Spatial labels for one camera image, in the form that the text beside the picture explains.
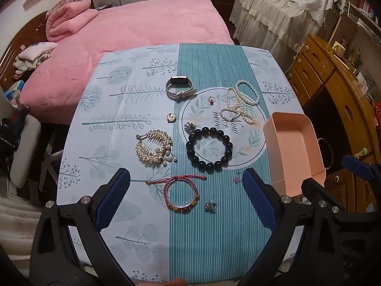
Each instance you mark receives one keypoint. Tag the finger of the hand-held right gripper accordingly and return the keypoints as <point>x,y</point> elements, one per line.
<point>358,165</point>
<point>312,189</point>

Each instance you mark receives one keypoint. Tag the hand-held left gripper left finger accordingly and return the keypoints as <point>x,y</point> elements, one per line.
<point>111,196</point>

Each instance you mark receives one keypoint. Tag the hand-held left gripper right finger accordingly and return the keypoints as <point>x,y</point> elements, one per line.
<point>259,196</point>

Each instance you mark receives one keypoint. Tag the pink rectangular box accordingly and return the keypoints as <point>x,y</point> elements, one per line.
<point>291,143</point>

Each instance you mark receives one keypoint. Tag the gold leaf brooch with pearls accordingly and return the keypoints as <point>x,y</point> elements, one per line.
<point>144,150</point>

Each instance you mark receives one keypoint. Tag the silver flower earring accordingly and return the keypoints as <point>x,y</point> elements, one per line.
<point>189,127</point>

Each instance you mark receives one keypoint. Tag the round gold pendant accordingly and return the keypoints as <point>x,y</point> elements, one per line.
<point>171,118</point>

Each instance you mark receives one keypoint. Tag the white smart watch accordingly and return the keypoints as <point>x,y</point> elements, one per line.
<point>180,81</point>

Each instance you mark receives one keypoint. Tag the silver square charm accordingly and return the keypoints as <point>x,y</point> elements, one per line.
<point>210,207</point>

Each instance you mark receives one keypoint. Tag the wooden desk with drawers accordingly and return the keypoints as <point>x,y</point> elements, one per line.
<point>342,95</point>

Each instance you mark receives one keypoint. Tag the white chair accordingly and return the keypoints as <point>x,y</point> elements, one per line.
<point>25,149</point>

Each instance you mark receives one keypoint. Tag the black bag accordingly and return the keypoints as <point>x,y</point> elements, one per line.
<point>10,137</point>

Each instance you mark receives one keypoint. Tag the cream mug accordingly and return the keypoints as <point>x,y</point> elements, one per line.
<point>339,48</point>

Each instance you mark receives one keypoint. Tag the leaf print tablecloth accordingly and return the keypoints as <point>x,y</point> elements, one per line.
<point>208,65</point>

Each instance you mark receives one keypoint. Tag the blue tissue pack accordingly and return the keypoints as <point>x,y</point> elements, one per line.
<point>14,89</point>

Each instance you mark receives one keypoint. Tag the pile of clothes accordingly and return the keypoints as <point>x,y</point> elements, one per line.
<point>25,67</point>

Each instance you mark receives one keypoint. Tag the row of books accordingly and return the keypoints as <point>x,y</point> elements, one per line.
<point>364,6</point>

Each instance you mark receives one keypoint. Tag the floral pillow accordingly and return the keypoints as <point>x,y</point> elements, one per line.
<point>38,50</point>

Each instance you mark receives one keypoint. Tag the pink bed blanket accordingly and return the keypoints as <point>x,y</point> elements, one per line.
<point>134,26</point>

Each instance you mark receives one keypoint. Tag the wooden headboard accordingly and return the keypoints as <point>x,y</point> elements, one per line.
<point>18,38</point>

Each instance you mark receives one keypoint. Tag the folded pink quilt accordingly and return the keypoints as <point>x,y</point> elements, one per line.
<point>68,15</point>

